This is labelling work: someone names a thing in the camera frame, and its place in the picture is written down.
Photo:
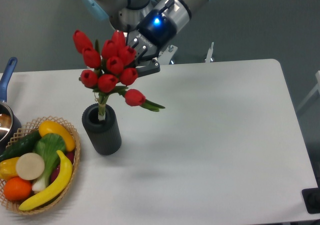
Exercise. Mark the green bok choy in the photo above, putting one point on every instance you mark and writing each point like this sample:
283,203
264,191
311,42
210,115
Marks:
47,148

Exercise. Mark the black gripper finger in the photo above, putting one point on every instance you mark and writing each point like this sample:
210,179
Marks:
148,67

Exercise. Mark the red tulip bouquet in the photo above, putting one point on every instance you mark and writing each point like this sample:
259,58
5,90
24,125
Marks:
110,70

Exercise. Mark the black device at table edge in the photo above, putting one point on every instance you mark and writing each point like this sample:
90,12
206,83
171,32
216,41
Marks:
311,197

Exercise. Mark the orange fruit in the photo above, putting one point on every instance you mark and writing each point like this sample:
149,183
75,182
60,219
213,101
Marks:
17,189

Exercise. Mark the blue handled saucepan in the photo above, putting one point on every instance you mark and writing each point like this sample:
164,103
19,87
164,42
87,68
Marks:
9,123

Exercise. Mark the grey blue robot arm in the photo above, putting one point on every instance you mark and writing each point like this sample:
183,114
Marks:
104,9

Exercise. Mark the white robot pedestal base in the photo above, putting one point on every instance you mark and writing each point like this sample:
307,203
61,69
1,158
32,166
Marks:
180,12

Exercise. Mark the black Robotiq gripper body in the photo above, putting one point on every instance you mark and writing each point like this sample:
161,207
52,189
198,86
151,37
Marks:
150,36

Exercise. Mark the dark grey ribbed vase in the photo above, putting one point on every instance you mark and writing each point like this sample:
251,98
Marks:
104,135

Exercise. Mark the woven wicker basket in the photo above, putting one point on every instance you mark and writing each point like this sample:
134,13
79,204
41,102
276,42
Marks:
26,129

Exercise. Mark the beige round disc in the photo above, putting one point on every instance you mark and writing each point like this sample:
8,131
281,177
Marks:
30,166

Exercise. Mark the green cucumber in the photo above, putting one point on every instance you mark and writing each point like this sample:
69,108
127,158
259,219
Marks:
22,146

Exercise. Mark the dark red vegetable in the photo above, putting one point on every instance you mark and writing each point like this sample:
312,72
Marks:
70,155

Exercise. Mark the yellow bell pepper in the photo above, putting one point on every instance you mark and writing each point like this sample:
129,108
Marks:
8,168

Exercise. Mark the white frame at right edge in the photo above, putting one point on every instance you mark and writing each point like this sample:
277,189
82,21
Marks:
311,97

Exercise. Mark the yellow banana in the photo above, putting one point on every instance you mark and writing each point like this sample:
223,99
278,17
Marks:
58,185

